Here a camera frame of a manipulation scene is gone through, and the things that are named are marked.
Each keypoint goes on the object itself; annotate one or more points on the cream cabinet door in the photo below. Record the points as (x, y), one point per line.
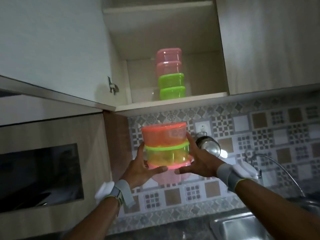
(50, 42)

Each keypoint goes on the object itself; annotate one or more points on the green round container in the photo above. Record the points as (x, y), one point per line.
(165, 157)

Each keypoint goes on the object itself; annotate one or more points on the steel faucet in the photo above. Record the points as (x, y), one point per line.
(257, 169)

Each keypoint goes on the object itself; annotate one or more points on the cream wall cabinet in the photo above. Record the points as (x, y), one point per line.
(262, 47)

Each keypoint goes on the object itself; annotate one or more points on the person's right forearm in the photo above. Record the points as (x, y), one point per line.
(275, 212)

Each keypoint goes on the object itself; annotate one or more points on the large green container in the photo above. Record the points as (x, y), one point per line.
(171, 82)
(172, 95)

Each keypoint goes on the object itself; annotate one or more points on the person's left hand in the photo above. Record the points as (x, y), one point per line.
(135, 172)

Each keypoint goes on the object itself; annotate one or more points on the pink round container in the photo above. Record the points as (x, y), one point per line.
(170, 176)
(162, 137)

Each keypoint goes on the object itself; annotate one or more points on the steel pan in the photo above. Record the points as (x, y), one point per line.
(210, 146)

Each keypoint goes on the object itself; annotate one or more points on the steel sink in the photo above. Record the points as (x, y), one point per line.
(237, 227)

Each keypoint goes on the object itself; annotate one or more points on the person's right hand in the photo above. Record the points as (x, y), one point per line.
(202, 163)

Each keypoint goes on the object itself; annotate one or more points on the wooden cabinet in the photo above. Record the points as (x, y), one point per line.
(95, 147)

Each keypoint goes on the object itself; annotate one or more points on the steel door hinge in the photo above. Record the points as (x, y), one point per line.
(112, 86)

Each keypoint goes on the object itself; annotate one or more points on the white grey wrist tracker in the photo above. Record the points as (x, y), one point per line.
(122, 192)
(232, 176)

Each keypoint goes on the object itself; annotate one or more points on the white wall hook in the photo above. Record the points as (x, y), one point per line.
(203, 128)

